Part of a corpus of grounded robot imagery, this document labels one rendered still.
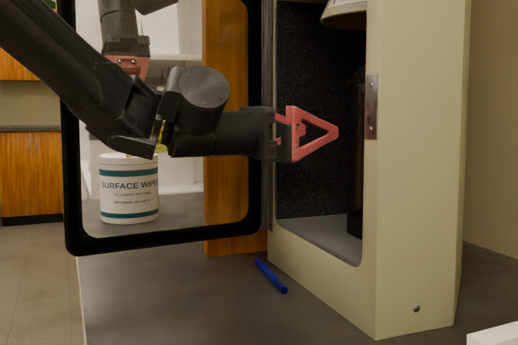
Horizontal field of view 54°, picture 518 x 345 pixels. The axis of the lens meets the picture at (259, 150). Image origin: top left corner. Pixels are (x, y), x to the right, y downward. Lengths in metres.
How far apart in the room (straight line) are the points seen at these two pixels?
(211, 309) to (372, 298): 0.21
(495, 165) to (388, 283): 0.49
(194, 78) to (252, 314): 0.30
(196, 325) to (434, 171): 0.33
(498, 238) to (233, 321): 0.58
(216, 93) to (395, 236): 0.25
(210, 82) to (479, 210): 0.67
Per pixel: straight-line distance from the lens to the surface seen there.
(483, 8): 1.08
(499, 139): 1.04
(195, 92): 0.55
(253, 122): 0.64
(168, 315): 0.68
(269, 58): 0.84
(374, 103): 0.57
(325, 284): 0.70
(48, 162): 5.51
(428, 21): 0.61
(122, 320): 0.68
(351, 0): 0.68
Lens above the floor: 1.20
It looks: 5 degrees down
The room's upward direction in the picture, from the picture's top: straight up
